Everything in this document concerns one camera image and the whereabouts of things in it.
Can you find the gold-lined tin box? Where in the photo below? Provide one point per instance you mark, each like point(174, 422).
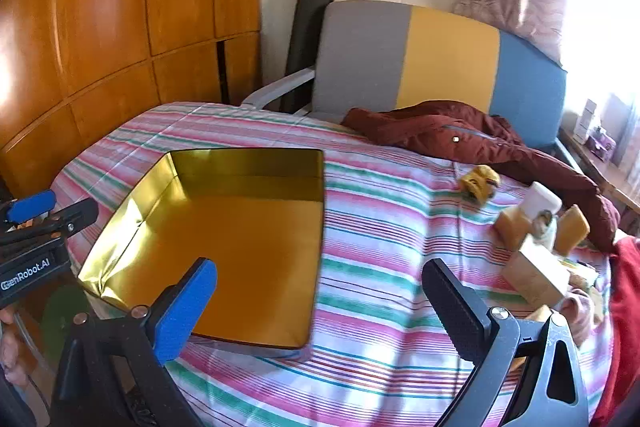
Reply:
point(240, 257)

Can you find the torn yellow sponge block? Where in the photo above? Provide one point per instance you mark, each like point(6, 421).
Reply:
point(572, 229)

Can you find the wooden desk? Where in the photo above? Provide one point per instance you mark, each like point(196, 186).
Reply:
point(600, 177)

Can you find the grey yellow blue chair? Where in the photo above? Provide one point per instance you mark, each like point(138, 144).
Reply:
point(360, 57)

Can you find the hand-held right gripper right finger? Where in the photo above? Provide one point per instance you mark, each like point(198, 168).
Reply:
point(455, 307)

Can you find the white sock roll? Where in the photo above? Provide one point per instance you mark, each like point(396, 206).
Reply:
point(539, 199)

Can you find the pink sock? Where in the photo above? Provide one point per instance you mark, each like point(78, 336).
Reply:
point(580, 312)

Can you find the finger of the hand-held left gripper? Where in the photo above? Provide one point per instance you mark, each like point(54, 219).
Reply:
point(32, 206)
point(75, 214)

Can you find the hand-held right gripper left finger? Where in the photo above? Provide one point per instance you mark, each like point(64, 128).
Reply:
point(182, 312)

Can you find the wooden wardrobe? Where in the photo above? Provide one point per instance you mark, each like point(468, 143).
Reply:
point(100, 7)

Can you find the beige cardboard box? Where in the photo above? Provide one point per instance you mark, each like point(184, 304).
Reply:
point(535, 272)

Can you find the person's left hand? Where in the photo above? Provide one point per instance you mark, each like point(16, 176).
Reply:
point(9, 352)

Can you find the dark rolled mat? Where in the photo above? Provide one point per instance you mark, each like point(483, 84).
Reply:
point(305, 32)

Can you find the red fleece blanket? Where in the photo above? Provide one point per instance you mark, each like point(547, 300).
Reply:
point(622, 332)

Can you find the green round stool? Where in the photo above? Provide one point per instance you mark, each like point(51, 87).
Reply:
point(60, 322)

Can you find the striped blanket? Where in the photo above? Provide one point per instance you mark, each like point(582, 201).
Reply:
point(390, 257)

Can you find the yellow patterned sock roll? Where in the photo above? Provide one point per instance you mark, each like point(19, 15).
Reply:
point(479, 183)

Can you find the purple box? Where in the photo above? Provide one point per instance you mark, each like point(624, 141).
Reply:
point(602, 142)

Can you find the white box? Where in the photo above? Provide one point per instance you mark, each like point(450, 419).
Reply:
point(584, 122)

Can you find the maroon padded jacket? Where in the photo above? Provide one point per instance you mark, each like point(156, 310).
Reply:
point(425, 127)

